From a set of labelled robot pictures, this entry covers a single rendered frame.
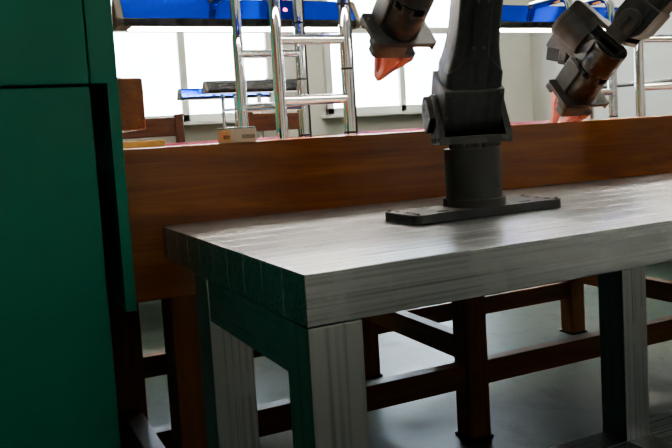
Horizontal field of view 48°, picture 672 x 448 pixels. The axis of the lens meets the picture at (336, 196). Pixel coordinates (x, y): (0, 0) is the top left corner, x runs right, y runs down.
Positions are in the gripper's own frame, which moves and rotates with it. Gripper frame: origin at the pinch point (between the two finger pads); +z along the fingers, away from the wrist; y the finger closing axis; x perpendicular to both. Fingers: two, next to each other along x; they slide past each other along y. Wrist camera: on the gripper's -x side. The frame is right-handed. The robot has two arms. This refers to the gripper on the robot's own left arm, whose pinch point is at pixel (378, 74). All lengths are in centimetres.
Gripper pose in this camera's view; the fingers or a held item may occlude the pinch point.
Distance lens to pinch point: 117.9
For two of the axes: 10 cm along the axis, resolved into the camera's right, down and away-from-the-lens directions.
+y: -9.0, 0.9, -4.2
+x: 3.2, 7.9, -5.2
